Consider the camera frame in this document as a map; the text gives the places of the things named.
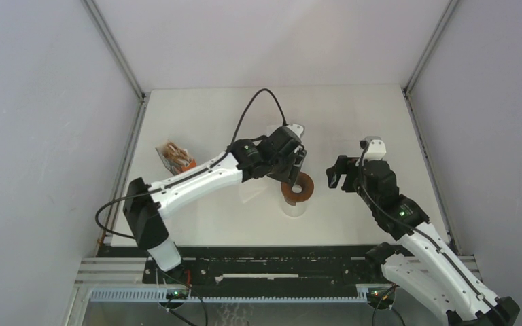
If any dark wooden ring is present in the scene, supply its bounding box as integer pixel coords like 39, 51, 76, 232
281, 171, 315, 204

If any white paper coffee filter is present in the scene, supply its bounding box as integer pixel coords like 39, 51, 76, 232
238, 178, 268, 204

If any clear glass with brown band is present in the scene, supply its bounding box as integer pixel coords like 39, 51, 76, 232
281, 198, 308, 218

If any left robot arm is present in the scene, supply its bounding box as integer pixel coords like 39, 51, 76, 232
122, 127, 307, 283

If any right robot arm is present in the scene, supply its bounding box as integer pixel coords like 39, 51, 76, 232
326, 156, 520, 325

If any orange filter holder box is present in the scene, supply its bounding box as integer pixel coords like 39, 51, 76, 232
177, 158, 196, 173

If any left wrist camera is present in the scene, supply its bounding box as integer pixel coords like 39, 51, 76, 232
285, 124, 305, 139

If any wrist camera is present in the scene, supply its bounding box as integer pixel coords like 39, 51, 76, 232
360, 136, 387, 160
285, 124, 305, 139

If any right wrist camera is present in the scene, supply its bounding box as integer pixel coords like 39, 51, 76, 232
360, 136, 387, 160

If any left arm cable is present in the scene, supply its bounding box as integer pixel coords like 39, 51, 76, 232
94, 88, 289, 240

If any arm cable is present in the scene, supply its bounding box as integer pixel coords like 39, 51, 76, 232
94, 88, 289, 240
356, 140, 510, 326

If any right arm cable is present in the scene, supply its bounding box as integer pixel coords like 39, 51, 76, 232
356, 140, 510, 326

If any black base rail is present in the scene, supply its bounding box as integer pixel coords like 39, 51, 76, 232
97, 244, 388, 298

